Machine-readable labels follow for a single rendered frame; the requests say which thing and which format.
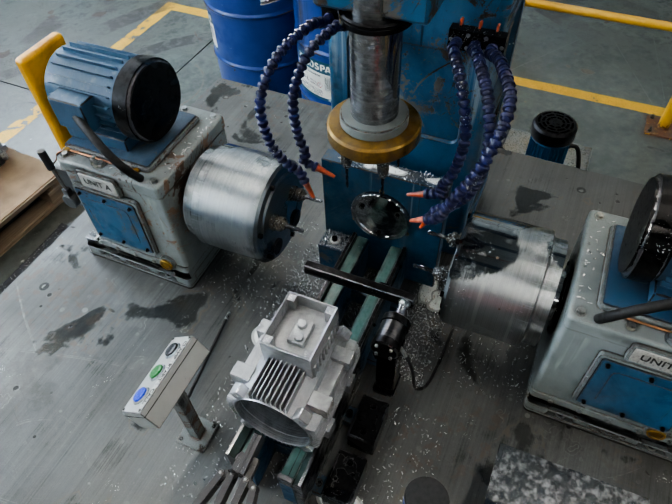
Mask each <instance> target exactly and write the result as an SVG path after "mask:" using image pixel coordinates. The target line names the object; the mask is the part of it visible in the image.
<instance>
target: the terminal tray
mask: <svg viewBox="0 0 672 504"><path fill-rule="evenodd" d="M292 295H293V296H294V299H290V296H292ZM329 308H331V309H332V311H331V312H328V311H327V310H328V309H329ZM338 320H339V314H338V307H336V306H333V305H330V304H327V303H324V302H321V301H318V300H315V299H312V298H309V297H306V296H303V295H300V294H297V293H294V292H292V291H289V292H288V294H287V295H286V297H285V299H284V301H283V302H282V304H281V306H280V307H279V309H278V311H277V312H276V314H275V316H274V317H273V319H272V321H271V323H270V324H269V326H268V328H267V329H266V331H265V333H264V334H263V336H262V338H261V339H260V341H259V344H260V348H261V352H262V354H263V357H264V361H266V360H267V358H268V357H270V361H271V360H272V358H274V361H276V359H278V361H279V363H280V362H281V360H282V361H283V364H285V362H287V364H288V366H289V365H290V364H291V365H292V368H294V367H295V366H296V367H297V370H299V368H301V371H302V373H303V372H304V370H305V371H306V375H307V376H308V377H310V378H311V379H313V378H314V377H315V378H316V377H317V372H319V371H320V366H323V360H326V357H325V354H326V355H328V349H331V344H333V343H334V339H336V332H337V331H338V330H339V321H338ZM266 337H270V340H269V341H266ZM306 351H308V352H309V355H308V356H306V355H305V352H306Z"/></svg>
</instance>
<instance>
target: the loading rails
mask: <svg viewBox="0 0 672 504"><path fill-rule="evenodd" d="M368 243H369V239H367V238H364V237H361V236H357V232H353V233H352V235H351V237H350V239H349V241H348V242H347V244H346V246H345V248H344V250H343V251H342V253H341V255H340V257H339V259H338V261H337V262H336V264H335V266H334V268H335V269H338V270H341V271H344V272H347V273H351V274H354V275H357V276H360V277H363V276H364V274H365V272H366V270H367V268H368ZM406 253H407V247H404V246H403V248H402V249H401V248H397V247H394V246H391V247H390V249H389V251H388V253H387V255H386V257H385V259H384V261H383V264H382V266H381V268H380V270H379V272H378V274H377V276H376V278H375V280H374V281H375V282H378V283H380V282H383V283H386V285H388V286H391V287H394V288H397V289H400V287H401V284H402V282H403V280H404V273H405V263H406ZM316 300H318V301H321V302H324V303H327V304H330V305H333V306H336V307H338V314H339V320H338V321H339V324H340V322H341V320H342V318H343V316H344V314H345V312H346V310H347V308H348V306H349V304H350V302H351V301H353V302H357V303H359V304H362V307H361V309H360V311H359V313H358V315H357V317H356V319H355V321H354V323H353V325H352V327H351V329H350V331H351V332H352V335H351V337H350V339H352V340H354V341H357V344H358V345H359V346H358V347H360V349H359V350H360V352H361V353H360V358H359V360H358V363H357V365H356V367H355V369H354V371H353V374H355V384H354V386H353V388H352V390H351V392H350V393H347V392H345V391H344V393H343V395H342V398H341V400H340V402H339V404H338V406H337V409H336V411H335V413H334V415H333V417H332V418H334V419H335V422H336V426H335V428H334V430H333V433H332V435H331V437H330V439H329V438H326V437H323V439H322V442H321V444H320V446H319V447H318V448H314V450H313V452H304V451H303V450H302V449H300V448H299V447H297V446H296V447H295V448H294V447H293V446H291V447H290V446H289V445H288V444H287V446H286V444H285V443H283V444H282V443H281V442H277V440H275V441H274V440H273V439H272V438H269V437H268V436H265V435H264V434H263V433H262V434H261V433H260V432H259V431H258V430H256V429H255V428H248V427H247V426H245V425H244V424H243V423H242V425H241V426H240V428H239V430H238V432H237V434H236V435H235V437H234V439H233V441H232V443H231V444H230V446H229V448H228V450H227V451H226V455H227V457H228V459H229V461H230V463H231V465H232V466H233V464H234V462H235V460H236V458H237V456H238V454H239V453H240V452H241V451H242V452H244V453H245V451H246V449H247V447H248V445H249V443H250V441H251V438H252V436H253V434H254V433H255V432H256V433H258V434H260V435H262V436H263V437H264V438H265V442H264V444H263V446H262V448H261V450H260V453H259V455H258V457H257V458H258V459H259V460H260V465H259V467H258V469H257V471H256V473H255V475H254V477H253V482H254V483H255V484H256V485H257V486H258V485H259V483H260V481H261V479H262V477H263V475H264V473H265V471H266V469H267V467H268V465H269V463H270V461H271V459H272V457H273V455H274V453H275V451H278V452H280V453H282V454H285V455H287V456H289V457H288V459H287V461H286V463H285V465H284V467H283V469H282V472H281V473H280V472H279V474H278V476H277V478H278V482H279V484H280V487H281V490H282V493H283V496H284V498H285V499H287V500H289V501H291V502H293V503H295V504H308V503H309V500H310V498H311V496H312V494H314V495H316V496H318V497H321V492H322V490H323V487H324V485H325V483H326V480H327V478H328V476H326V475H323V474H321V473H322V471H323V469H324V466H325V464H326V462H327V460H328V457H329V455H330V453H331V451H332V448H333V446H334V444H335V442H336V439H337V437H338V435H339V433H340V430H341V428H342V426H343V424H344V425H347V426H349V427H350V425H351V423H352V420H353V418H354V416H355V413H356V411H357V409H358V408H355V407H353V406H351V405H352V403H353V401H354V399H355V396H356V394H357V392H358V389H359V387H360V376H361V374H362V372H363V369H364V367H365V365H366V363H369V364H371V365H374V366H376V359H375V358H374V352H373V351H372V349H371V347H370V343H371V341H372V339H373V337H374V336H375V335H376V333H377V331H378V329H379V327H380V324H381V323H380V322H381V319H382V317H383V315H384V313H386V312H389V311H394V312H395V311H396V309H397V307H398V304H396V303H393V302H390V301H387V300H384V299H381V298H377V297H374V296H371V295H368V294H365V293H362V292H359V291H356V290H353V289H350V288H347V287H344V286H341V285H338V284H335V283H332V282H329V281H326V282H325V284H324V286H323V288H322V290H321V291H320V293H319V295H318V297H317V299H316Z"/></svg>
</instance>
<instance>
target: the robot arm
mask: <svg viewBox="0 0 672 504"><path fill-rule="evenodd" d="M264 442H265V438H264V437H263V436H262V435H260V434H258V433H256V432H255V433H254V434H253V436H252V438H251V441H250V443H249V445H248V447H247V449H246V451H245V453H244V452H242V451H241V452H240V453H239V454H238V456H237V458H236V460H235V462H234V464H233V466H232V468H230V469H228V470H223V469H219V470H218V471H217V472H216V474H215V475H214V476H213V477H212V479H211V480H210V481H209V482H208V484H207V485H206V486H205V488H204V489H203V490H202V491H201V493H200V494H199V495H198V496H197V498H196V499H195V500H194V501H193V503H192V504H207V502H208V501H209V500H210V498H211V497H212V496H213V495H214V493H215V492H216V491H217V489H218V488H219V487H220V486H221V484H222V483H223V484H222V486H221V488H220V490H219V492H218V494H217V496H216V498H215V501H214V503H213V504H226V502H227V500H228V497H229V495H230V493H231V491H232V489H233V487H234V485H235V483H236V481H237V479H238V475H240V476H243V478H242V479H241V481H240V484H239V486H238V488H237V490H236V492H235V494H234V496H233V498H232V500H231V502H230V504H242V503H243V501H244V498H245V496H246V494H247V492H248V496H247V500H246V504H257V499H258V495H259V487H258V486H257V485H256V484H255V483H254V482H253V477H254V475H255V473H256V471H257V469H258V467H259V465H260V460H259V459H258V458H257V457H258V455H259V453H260V450H261V448H262V446H263V444H264ZM248 490H249V491H248Z"/></svg>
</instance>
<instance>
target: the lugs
mask: <svg viewBox="0 0 672 504"><path fill-rule="evenodd" d="M351 335H352V332H351V331H350V330H349V329H348V328H347V327H346V326H345V325H342V326H339V330H338V331H337V332H336V338H337V339H338V340H340V341H341V342H342V343H343V342H348V341H349V339H350V337H351ZM248 390H249V388H248V387H247V386H246V385H244V384H243V383H236V384H234V386H233V388H232V390H231V391H230V395H232V396H233V397H234V398H236V399H237V400H239V399H244V397H245V395H246V394H247V392H248ZM312 416H313V415H312V414H311V413H310V412H309V411H308V410H306V409H305V408H304V407H301V408H297V409H296V411H295V413H294V415H293V417H292V419H293V420H294V421H295V422H297V423H298V424H299V425H300V426H308V425H309V423H310V420H311V418H312ZM299 448H300V449H302V450H303V451H304V452H313V450H314V447H312V446H309V445H308V446H306V447H299Z"/></svg>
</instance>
